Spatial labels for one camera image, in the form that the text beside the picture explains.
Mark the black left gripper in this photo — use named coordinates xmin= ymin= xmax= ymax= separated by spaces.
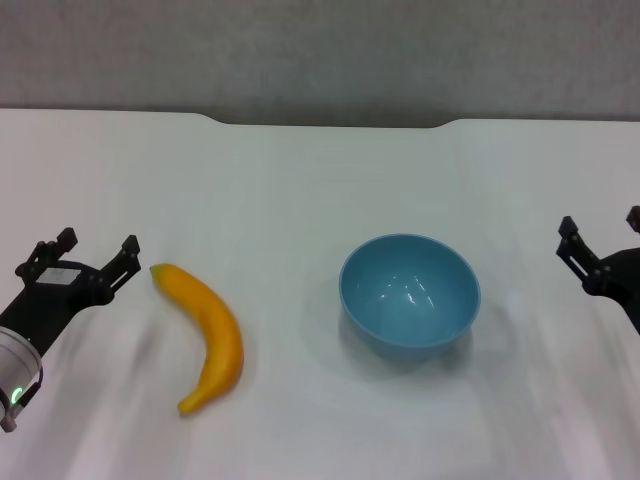
xmin=0 ymin=227 xmax=141 ymax=361

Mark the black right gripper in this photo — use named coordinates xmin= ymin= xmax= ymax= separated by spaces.
xmin=555 ymin=204 xmax=640 ymax=336

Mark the yellow banana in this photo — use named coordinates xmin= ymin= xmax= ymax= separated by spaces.
xmin=149 ymin=262 xmax=245 ymax=416

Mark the blue plastic bowl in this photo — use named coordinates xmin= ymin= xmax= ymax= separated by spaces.
xmin=338 ymin=232 xmax=482 ymax=362

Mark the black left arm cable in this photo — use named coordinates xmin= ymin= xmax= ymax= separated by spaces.
xmin=10 ymin=367 xmax=45 ymax=432

